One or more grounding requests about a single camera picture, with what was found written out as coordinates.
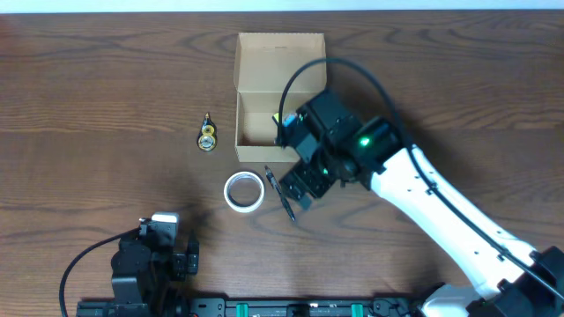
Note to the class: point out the black mounting rail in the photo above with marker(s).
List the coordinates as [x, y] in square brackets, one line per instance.
[219, 307]

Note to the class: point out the open cardboard box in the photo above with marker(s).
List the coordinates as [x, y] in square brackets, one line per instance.
[264, 63]

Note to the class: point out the black gel pen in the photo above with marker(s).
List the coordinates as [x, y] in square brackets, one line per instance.
[275, 185]

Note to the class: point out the yellow correction tape dispenser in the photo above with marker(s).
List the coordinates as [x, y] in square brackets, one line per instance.
[207, 137]

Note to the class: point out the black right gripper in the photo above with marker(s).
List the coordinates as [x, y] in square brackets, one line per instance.
[300, 173]

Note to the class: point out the white masking tape roll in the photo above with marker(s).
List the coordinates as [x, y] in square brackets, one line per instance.
[238, 207]

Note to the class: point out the yellow highlighter with dark cap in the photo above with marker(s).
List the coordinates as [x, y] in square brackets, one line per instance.
[276, 117]

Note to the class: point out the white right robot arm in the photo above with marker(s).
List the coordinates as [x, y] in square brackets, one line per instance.
[508, 276]

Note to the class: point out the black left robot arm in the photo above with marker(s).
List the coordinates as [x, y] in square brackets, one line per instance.
[144, 269]

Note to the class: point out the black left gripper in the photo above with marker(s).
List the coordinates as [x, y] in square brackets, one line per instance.
[187, 264]

